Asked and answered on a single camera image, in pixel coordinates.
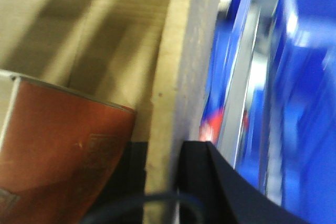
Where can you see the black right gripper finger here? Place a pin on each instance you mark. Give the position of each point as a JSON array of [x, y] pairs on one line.
[[225, 197]]

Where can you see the red printed cardboard box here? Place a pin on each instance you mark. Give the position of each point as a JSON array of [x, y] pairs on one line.
[[58, 149]]

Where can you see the large plain cardboard box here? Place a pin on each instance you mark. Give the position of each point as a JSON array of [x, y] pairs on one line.
[[104, 49]]

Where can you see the blue plastic bin right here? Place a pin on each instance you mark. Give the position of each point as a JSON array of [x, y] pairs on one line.
[[271, 99]]

